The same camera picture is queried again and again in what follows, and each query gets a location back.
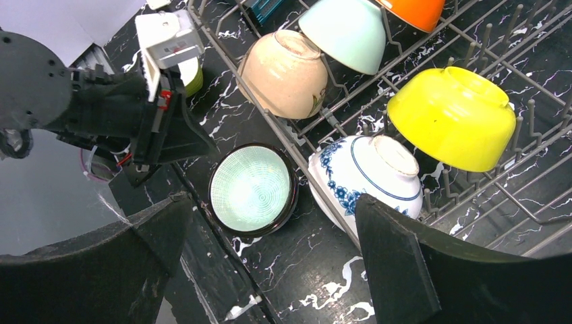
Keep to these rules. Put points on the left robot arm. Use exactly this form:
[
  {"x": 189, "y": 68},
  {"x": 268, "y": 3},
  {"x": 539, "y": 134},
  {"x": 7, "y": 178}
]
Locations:
[{"x": 34, "y": 91}]

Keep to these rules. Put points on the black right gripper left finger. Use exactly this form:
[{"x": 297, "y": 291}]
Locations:
[{"x": 114, "y": 274}]

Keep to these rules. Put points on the blue patterned bowl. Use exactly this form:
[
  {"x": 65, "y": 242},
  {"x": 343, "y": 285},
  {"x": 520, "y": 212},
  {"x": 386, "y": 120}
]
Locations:
[{"x": 379, "y": 166}]

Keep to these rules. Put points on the yellow bowl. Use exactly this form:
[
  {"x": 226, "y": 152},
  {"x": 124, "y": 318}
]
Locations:
[{"x": 455, "y": 116}]

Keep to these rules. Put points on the green bowl dark exterior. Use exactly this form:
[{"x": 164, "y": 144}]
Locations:
[{"x": 253, "y": 191}]

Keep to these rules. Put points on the beige floral bowl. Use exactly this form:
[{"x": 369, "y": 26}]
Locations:
[{"x": 285, "y": 72}]

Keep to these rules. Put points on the grey wire dish rack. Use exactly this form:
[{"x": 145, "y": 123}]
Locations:
[{"x": 524, "y": 47}]

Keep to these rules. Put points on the orange rimmed white bowl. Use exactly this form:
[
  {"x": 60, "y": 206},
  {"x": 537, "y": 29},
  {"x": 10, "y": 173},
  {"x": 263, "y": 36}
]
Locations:
[{"x": 423, "y": 15}]

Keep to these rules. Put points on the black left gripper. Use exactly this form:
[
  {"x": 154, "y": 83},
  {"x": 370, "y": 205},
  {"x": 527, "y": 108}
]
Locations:
[{"x": 139, "y": 128}]

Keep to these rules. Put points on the celadon green bowl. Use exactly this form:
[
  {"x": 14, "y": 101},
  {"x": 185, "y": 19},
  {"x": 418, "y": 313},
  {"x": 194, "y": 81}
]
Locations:
[{"x": 350, "y": 31}]

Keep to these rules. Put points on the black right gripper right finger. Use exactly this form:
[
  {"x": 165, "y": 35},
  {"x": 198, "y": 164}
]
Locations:
[{"x": 418, "y": 274}]

